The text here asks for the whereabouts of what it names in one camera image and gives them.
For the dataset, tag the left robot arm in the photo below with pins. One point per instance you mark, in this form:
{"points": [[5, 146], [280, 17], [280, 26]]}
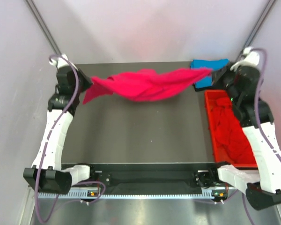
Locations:
{"points": [[46, 174]]}

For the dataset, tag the red plastic bin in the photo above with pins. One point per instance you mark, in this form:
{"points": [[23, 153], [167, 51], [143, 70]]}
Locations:
{"points": [[213, 131]]}

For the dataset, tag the left aluminium frame post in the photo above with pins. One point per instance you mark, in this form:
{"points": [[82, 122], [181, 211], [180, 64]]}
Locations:
{"points": [[43, 26]]}

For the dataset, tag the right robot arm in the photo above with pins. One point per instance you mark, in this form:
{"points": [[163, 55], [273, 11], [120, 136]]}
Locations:
{"points": [[262, 186]]}

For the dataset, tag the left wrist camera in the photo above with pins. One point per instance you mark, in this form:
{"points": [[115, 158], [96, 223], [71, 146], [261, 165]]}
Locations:
{"points": [[58, 61]]}

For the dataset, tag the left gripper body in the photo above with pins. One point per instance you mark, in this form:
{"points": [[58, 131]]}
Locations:
{"points": [[83, 83]]}

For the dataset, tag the red t shirts pile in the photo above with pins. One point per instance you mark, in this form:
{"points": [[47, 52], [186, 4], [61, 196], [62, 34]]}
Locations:
{"points": [[227, 131]]}

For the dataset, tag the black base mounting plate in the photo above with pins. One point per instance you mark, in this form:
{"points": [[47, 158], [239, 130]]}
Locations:
{"points": [[149, 178]]}

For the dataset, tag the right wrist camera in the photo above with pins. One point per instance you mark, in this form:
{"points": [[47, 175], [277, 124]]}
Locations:
{"points": [[248, 57]]}

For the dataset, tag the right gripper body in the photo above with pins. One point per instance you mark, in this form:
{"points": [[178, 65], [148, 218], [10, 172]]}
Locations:
{"points": [[225, 78]]}

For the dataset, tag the grey slotted cable duct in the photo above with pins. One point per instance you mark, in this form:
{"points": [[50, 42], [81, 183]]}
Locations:
{"points": [[91, 193]]}

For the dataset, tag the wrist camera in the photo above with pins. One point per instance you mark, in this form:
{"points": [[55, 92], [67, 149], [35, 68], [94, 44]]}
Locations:
{"points": [[248, 57], [58, 61]]}

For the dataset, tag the right aluminium frame post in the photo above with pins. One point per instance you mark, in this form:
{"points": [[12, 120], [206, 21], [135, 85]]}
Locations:
{"points": [[259, 23]]}

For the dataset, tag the aluminium frame post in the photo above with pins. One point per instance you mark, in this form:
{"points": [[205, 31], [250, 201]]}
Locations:
{"points": [[43, 26], [259, 23]]}

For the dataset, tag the pink t shirt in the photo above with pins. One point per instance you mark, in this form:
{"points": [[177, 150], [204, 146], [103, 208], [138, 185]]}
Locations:
{"points": [[145, 85]]}

